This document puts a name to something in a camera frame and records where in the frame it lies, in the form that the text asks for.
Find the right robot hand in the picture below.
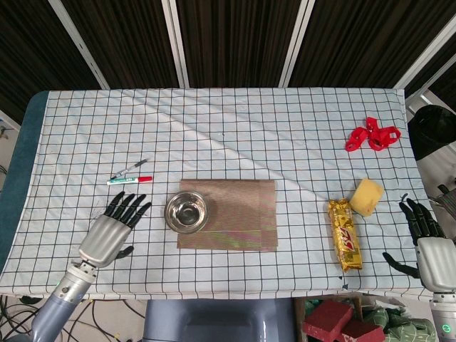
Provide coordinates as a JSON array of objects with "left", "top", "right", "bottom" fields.
[{"left": 382, "top": 197, "right": 456, "bottom": 291}]

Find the thin black pen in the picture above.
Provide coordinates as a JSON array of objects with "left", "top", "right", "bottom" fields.
[{"left": 110, "top": 159, "right": 150, "bottom": 180}]

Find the green patterned cloth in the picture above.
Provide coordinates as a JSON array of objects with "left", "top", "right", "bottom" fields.
[{"left": 361, "top": 302, "right": 437, "bottom": 342}]

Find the wooden crate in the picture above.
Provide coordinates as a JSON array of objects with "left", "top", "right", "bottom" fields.
[{"left": 297, "top": 297, "right": 364, "bottom": 342}]

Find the grey-blue robot torso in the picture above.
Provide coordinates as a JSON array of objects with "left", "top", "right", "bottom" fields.
[{"left": 143, "top": 299, "right": 296, "bottom": 342}]

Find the large red box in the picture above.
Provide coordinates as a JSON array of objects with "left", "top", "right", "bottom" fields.
[{"left": 303, "top": 299, "right": 355, "bottom": 341}]

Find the small red box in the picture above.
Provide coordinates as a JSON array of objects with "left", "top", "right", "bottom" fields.
[{"left": 340, "top": 318, "right": 386, "bottom": 342}]

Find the black floor cable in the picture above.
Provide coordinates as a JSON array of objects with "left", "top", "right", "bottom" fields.
[{"left": 88, "top": 300, "right": 100, "bottom": 342}]

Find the metal bowl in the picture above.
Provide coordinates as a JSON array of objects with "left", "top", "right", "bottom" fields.
[{"left": 164, "top": 190, "right": 209, "bottom": 235}]

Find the teal padded table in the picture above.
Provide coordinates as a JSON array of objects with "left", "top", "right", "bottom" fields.
[{"left": 0, "top": 90, "right": 49, "bottom": 275}]

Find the black trash bin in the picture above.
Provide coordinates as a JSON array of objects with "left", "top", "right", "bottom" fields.
[{"left": 407, "top": 105, "right": 456, "bottom": 161}]

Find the brown woven placemat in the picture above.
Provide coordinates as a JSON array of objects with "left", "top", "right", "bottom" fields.
[{"left": 176, "top": 179, "right": 279, "bottom": 252}]

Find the white marker red cap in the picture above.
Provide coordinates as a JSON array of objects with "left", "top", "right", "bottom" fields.
[{"left": 106, "top": 175, "right": 153, "bottom": 186}]

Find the white checked tablecloth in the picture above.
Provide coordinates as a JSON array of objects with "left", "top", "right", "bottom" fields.
[{"left": 0, "top": 87, "right": 446, "bottom": 300}]

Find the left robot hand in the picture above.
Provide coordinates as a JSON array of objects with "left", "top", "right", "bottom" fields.
[{"left": 77, "top": 191, "right": 153, "bottom": 269}]

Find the red plastic chain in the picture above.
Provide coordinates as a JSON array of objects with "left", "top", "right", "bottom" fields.
[{"left": 344, "top": 116, "right": 403, "bottom": 153}]

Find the white partition post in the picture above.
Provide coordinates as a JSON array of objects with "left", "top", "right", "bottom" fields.
[
  {"left": 161, "top": 0, "right": 190, "bottom": 88},
  {"left": 48, "top": 0, "right": 110, "bottom": 90},
  {"left": 279, "top": 0, "right": 316, "bottom": 88},
  {"left": 393, "top": 16, "right": 456, "bottom": 90}
]

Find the yellow sponge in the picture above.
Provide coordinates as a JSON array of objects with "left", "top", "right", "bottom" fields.
[{"left": 348, "top": 177, "right": 385, "bottom": 217}]

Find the gold snack packet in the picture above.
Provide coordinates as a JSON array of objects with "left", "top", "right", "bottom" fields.
[{"left": 327, "top": 198, "right": 364, "bottom": 274}]

